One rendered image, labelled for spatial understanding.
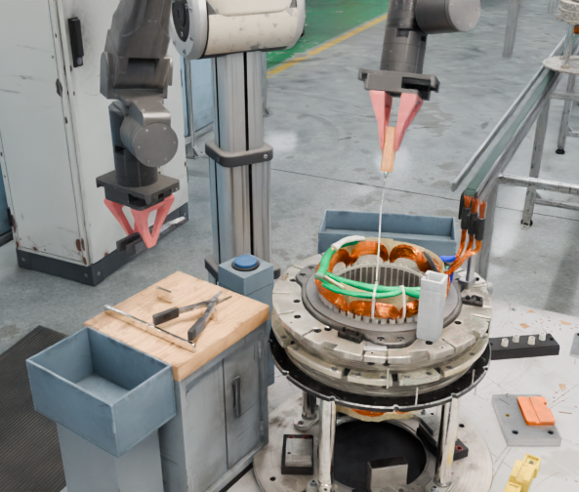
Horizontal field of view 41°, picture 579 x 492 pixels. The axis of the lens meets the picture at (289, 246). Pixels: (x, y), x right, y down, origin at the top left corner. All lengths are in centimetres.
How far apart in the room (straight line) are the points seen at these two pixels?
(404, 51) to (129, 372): 58
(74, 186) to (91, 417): 233
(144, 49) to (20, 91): 237
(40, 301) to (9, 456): 99
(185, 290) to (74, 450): 29
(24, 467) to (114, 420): 158
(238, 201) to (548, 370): 68
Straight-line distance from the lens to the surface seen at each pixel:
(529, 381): 156
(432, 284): 101
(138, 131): 96
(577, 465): 140
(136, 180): 105
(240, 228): 152
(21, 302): 347
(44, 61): 321
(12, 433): 272
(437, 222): 149
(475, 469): 131
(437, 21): 101
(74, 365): 117
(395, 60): 104
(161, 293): 120
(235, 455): 127
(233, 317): 114
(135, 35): 97
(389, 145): 105
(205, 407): 115
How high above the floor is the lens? 166
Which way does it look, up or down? 26 degrees down
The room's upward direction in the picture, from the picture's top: straight up
